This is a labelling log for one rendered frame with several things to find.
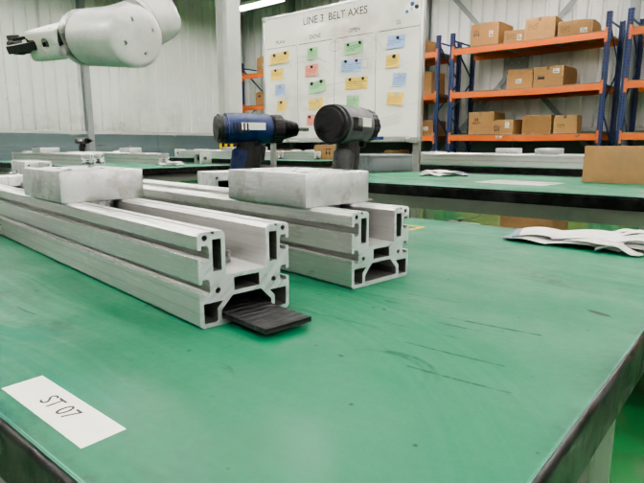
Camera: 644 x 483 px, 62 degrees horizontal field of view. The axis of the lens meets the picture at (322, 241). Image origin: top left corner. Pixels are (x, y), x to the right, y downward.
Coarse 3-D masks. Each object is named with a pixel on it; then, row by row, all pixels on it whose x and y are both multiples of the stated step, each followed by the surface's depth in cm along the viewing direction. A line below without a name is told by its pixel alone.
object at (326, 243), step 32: (160, 192) 89; (192, 192) 84; (224, 192) 88; (288, 224) 66; (320, 224) 63; (352, 224) 58; (384, 224) 64; (288, 256) 67; (320, 256) 62; (352, 256) 60; (384, 256) 63
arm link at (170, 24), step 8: (136, 0) 80; (144, 0) 80; (152, 0) 80; (160, 0) 81; (168, 0) 82; (144, 8) 79; (152, 8) 80; (160, 8) 81; (168, 8) 82; (160, 16) 81; (168, 16) 82; (176, 16) 83; (160, 24) 81; (168, 24) 82; (176, 24) 83; (168, 32) 83; (176, 32) 85; (168, 40) 85
